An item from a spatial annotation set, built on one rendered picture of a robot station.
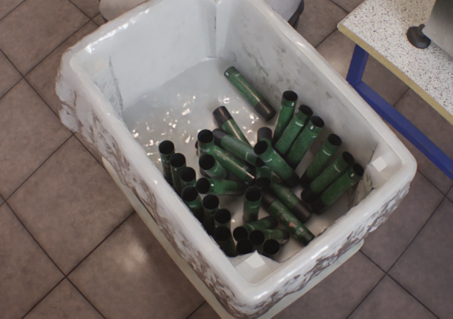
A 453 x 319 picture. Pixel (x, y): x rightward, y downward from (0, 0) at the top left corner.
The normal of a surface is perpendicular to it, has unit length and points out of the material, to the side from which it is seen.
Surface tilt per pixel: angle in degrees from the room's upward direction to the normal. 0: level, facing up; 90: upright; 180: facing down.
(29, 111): 0
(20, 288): 0
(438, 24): 90
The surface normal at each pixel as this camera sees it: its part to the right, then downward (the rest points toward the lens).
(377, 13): 0.03, -0.44
